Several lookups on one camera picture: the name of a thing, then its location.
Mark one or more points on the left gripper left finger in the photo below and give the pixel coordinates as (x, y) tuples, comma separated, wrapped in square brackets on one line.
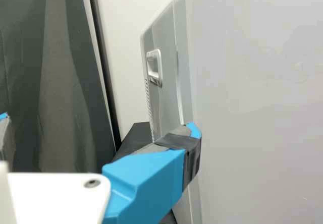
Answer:
[(3, 135)]

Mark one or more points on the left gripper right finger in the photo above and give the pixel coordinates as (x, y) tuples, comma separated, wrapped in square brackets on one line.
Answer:
[(151, 178)]

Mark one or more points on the white incubator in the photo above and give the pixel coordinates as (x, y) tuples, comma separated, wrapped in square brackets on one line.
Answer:
[(165, 95)]

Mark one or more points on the incubator door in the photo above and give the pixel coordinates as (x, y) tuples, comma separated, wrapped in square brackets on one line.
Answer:
[(252, 103)]

